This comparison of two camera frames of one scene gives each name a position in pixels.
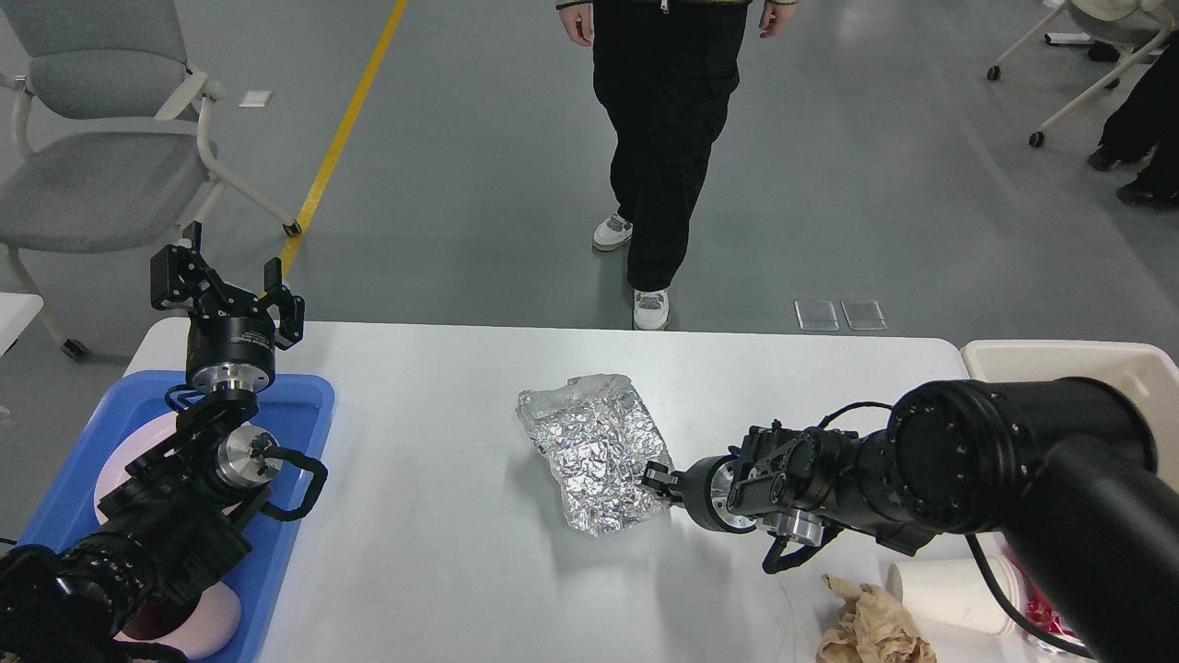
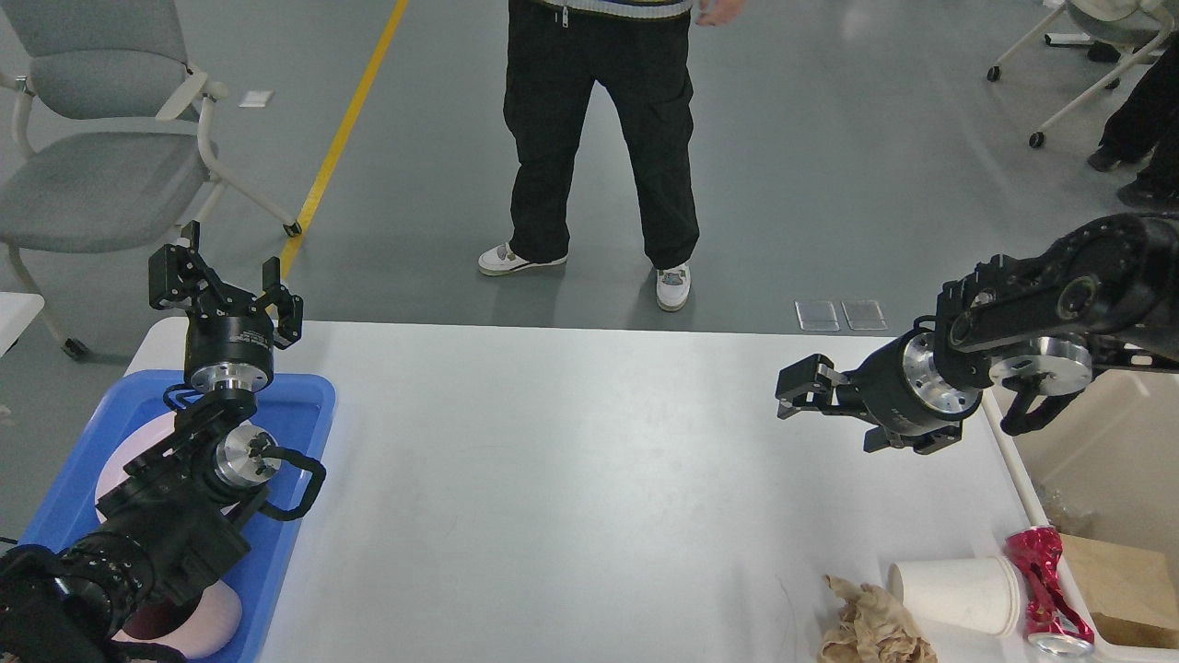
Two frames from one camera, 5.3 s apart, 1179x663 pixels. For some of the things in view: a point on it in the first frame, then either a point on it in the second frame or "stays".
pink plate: (147, 438) stays
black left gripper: (231, 339) stays
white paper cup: (953, 589) stays
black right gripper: (706, 485) to (902, 387)
